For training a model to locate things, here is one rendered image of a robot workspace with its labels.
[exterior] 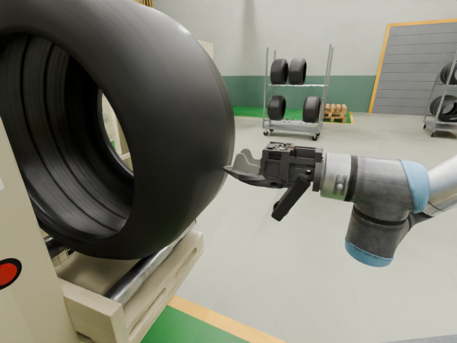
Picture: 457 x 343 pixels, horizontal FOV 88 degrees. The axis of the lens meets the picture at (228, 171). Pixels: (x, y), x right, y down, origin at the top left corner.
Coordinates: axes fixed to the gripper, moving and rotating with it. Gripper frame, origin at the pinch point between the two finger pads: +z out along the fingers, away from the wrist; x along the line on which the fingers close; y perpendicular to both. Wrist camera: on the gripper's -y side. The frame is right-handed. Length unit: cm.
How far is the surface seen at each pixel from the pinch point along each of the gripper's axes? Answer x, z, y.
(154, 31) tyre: 10.7, 8.7, 27.4
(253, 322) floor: -47, 3, -112
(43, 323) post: 32.8, 22.0, -19.6
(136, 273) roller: 17.2, 15.6, -20.4
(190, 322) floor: -33, 38, -112
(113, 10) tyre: 14.6, 12.8, 29.8
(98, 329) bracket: 28.7, 14.8, -23.0
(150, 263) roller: 13.1, 15.0, -20.8
